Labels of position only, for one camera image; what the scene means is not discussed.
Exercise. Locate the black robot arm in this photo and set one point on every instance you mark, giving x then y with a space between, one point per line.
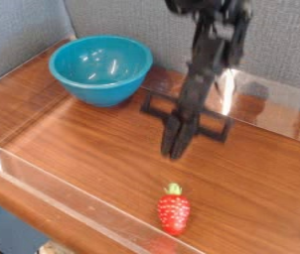
222 21

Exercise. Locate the red toy strawberry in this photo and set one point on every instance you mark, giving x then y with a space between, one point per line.
173 209

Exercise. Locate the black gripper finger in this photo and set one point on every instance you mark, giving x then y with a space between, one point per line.
185 135
170 132

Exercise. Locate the clear acrylic back barrier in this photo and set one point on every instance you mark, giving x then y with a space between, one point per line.
250 99

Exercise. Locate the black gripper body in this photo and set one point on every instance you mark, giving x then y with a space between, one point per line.
205 67

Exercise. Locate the clear acrylic barrier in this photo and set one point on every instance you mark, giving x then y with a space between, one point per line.
26 183
250 99

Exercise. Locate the clear acrylic front barrier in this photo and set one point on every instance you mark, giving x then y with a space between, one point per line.
26 183

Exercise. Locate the blue bowl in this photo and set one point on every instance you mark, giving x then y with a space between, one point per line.
101 68

